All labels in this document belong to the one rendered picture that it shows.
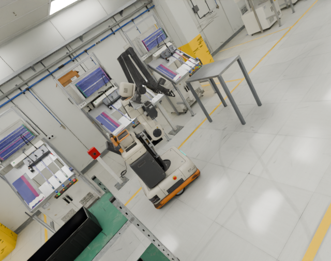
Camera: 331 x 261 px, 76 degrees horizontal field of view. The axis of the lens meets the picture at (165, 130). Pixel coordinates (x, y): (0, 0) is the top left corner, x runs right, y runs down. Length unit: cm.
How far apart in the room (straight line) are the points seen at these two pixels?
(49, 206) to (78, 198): 41
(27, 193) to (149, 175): 180
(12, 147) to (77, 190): 110
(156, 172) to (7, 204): 373
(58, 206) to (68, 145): 182
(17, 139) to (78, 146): 187
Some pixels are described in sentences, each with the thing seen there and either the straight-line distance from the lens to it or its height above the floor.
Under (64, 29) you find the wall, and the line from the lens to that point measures 546.
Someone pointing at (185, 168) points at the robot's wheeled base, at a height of 25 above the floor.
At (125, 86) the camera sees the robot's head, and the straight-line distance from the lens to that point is 225.
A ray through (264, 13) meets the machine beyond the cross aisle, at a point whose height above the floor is 44.
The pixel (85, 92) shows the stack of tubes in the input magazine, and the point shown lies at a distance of 369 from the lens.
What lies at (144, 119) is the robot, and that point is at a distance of 237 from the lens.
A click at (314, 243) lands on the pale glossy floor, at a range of 184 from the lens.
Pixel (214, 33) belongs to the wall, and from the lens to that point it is 754.
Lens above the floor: 161
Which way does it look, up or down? 22 degrees down
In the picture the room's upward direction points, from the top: 36 degrees counter-clockwise
